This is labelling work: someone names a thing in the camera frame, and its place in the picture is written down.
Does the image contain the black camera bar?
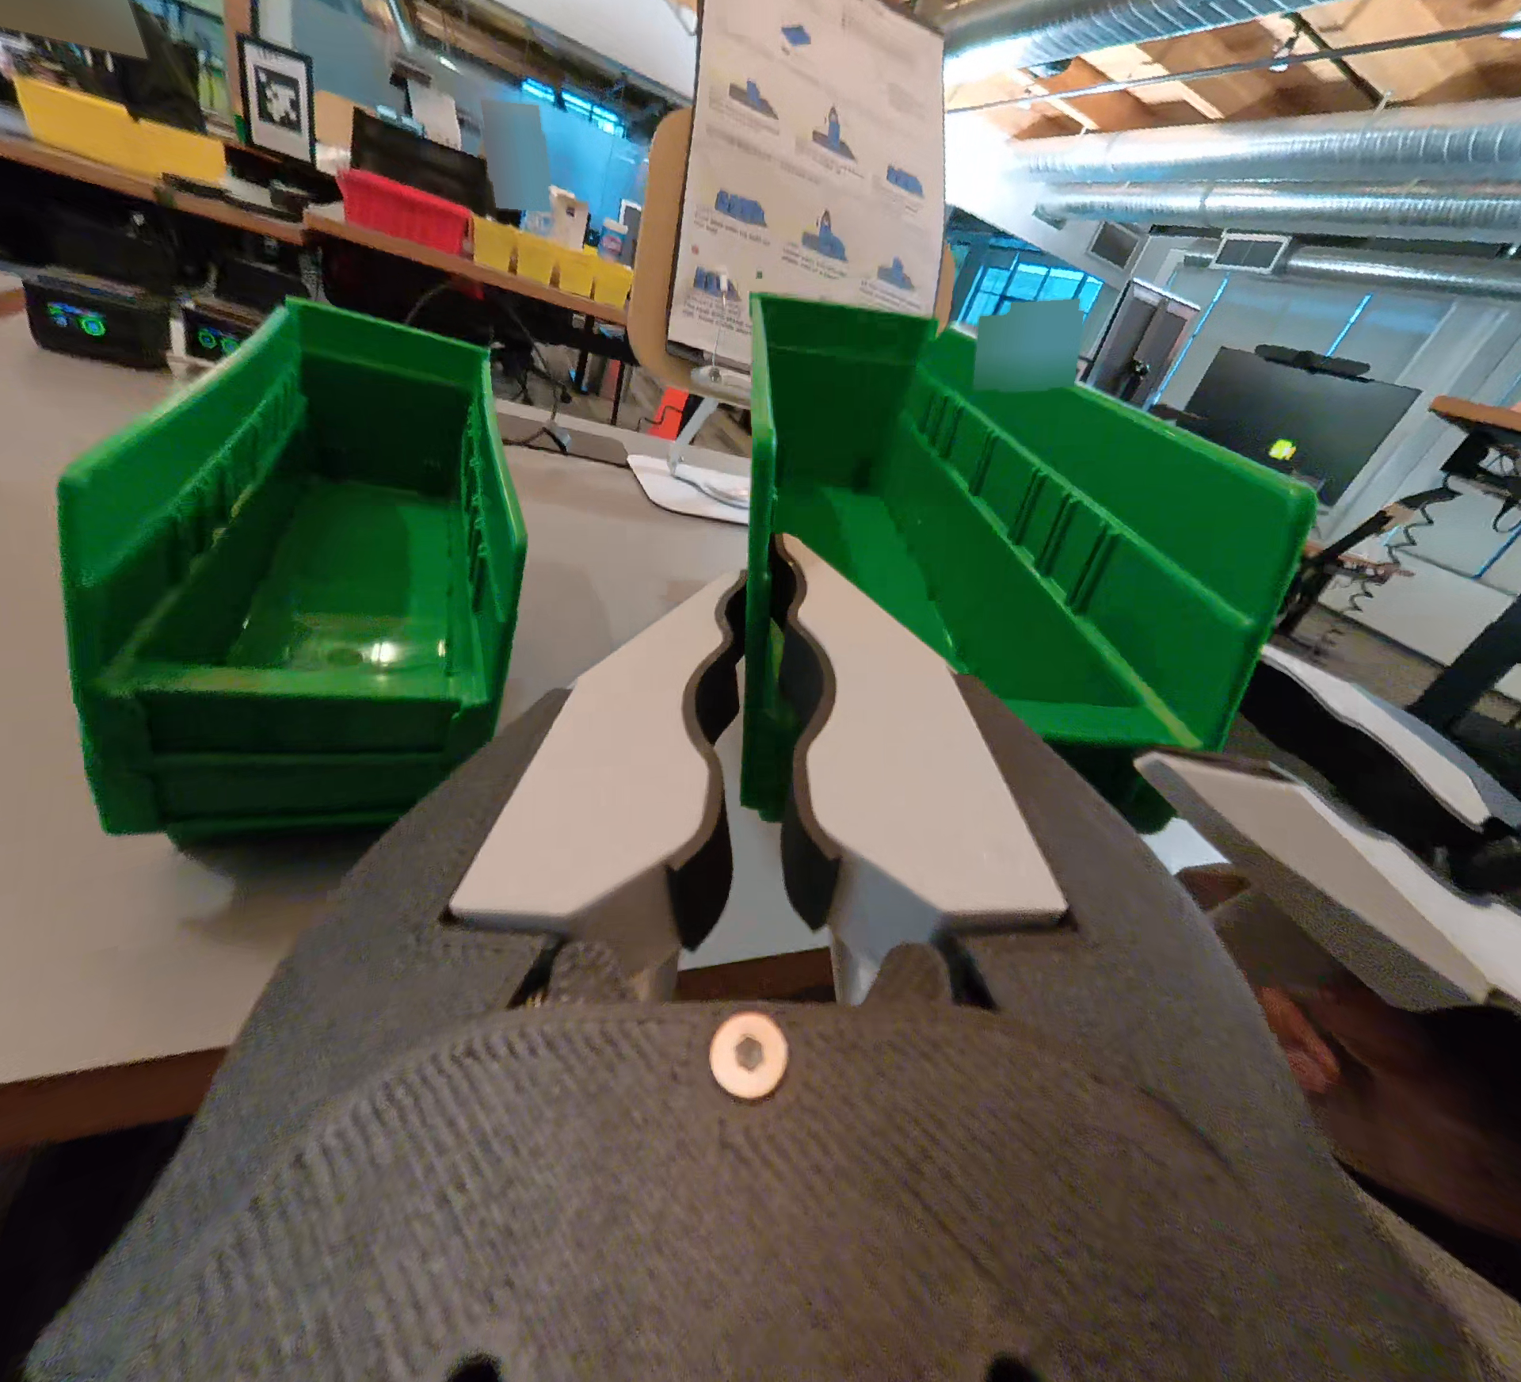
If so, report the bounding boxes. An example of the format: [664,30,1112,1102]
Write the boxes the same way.
[1254,340,1375,380]

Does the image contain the green plastic storage bin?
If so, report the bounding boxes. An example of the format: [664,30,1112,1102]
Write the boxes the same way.
[740,291,1321,831]

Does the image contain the long wooden table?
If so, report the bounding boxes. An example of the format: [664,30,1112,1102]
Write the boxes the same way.
[0,132,633,328]

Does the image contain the stack of green bins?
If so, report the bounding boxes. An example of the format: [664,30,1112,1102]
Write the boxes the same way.
[57,297,530,847]

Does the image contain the grey desk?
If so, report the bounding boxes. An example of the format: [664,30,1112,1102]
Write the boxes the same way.
[0,270,1243,1151]

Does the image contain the black white marker tag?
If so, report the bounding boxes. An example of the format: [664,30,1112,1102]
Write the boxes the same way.
[236,32,318,167]

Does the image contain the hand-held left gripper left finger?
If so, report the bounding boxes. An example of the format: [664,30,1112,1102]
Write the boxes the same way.
[449,571,753,1006]

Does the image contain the clear document stand white base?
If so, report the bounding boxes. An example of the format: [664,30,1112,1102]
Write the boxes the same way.
[625,336,762,516]

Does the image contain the large black screen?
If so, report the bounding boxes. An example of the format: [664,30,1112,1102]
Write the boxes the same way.
[1181,345,1424,506]

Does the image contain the large yellow bin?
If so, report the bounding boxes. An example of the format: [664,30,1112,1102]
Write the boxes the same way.
[11,75,229,186]

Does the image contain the black power station green display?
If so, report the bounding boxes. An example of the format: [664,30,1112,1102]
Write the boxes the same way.
[24,270,175,372]
[178,296,283,361]

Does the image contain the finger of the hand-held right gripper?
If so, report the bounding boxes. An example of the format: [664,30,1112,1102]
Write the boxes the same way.
[1135,750,1521,1009]
[1236,648,1521,896]

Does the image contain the person's right hand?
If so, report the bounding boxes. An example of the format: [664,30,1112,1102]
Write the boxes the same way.
[1257,977,1521,1216]

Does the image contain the black monitor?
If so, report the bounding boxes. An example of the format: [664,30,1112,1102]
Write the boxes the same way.
[350,108,497,213]

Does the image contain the brown backing board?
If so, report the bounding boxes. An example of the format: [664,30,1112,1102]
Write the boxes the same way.
[625,103,960,399]

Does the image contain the red bin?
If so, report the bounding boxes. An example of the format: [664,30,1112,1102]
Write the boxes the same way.
[336,167,474,254]

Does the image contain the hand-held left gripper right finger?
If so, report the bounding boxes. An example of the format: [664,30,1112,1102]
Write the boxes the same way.
[770,533,1071,1006]

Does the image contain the standing desk black legs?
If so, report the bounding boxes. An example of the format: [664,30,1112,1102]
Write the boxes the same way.
[1302,393,1521,735]

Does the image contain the instruction sheet with blue pictures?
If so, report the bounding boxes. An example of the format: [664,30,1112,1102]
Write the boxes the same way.
[665,0,948,363]

